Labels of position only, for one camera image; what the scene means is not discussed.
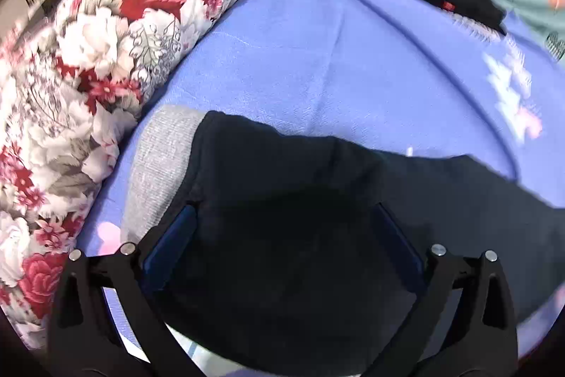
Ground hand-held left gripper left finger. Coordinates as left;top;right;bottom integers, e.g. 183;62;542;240
46;204;199;377

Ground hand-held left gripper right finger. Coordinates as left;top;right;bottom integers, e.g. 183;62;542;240
366;203;519;377

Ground dark navy bear-print pants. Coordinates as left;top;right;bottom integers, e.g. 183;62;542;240
121;105;565;377

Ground red floral quilt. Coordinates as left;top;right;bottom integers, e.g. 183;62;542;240
0;0;307;351

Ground purple printed bedsheet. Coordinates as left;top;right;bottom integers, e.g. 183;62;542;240
75;0;565;364

